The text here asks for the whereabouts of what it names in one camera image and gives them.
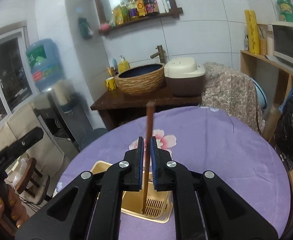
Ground dark wooden sink table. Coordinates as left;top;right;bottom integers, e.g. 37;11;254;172
91;85;202;131

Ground green instant noodle bowls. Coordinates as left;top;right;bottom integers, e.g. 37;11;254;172
277;0;293;23

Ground left hand yellow nails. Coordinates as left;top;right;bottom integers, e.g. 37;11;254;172
0;184;30;236

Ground wooden stool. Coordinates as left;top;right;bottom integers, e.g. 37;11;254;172
13;157;51;205

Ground brown chopstick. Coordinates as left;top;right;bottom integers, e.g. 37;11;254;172
142;101;155;214

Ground beige perforated utensil holder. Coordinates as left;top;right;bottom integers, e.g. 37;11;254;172
90;160;174;224

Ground white brown rice cooker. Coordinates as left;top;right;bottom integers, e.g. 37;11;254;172
164;57;206;97

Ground grey water dispenser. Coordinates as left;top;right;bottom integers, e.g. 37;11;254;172
30;80;107;152

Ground blue water jug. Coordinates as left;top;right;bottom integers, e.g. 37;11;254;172
26;38;65;92

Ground purple floral tablecloth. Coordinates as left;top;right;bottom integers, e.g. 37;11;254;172
55;107;290;239

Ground floral cloth covered furniture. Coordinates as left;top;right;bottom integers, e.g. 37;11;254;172
201;62;263;134

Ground yellow soap dispenser bottle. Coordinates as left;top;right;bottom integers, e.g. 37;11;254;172
118;55;130;74

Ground bronze faucet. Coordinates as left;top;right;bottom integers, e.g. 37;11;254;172
150;45;166;64

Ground sauce bottles on shelf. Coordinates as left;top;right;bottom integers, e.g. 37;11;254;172
109;0;170;27

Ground yellow cylindrical box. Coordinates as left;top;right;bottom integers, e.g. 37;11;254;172
244;10;260;55

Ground green packet on wall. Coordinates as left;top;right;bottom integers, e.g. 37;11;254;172
78;17;93;40

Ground white microwave oven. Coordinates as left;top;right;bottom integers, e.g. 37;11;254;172
271;21;293;64

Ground window with white frame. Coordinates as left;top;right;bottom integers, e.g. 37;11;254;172
0;22;39;128

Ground wooden framed wall mirror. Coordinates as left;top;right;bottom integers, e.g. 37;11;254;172
94;0;183;36

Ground wooden shelf unit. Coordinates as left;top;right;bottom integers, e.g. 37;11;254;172
240;50;293;143

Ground woven basket sink basin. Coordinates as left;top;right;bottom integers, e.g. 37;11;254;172
115;63;165;96

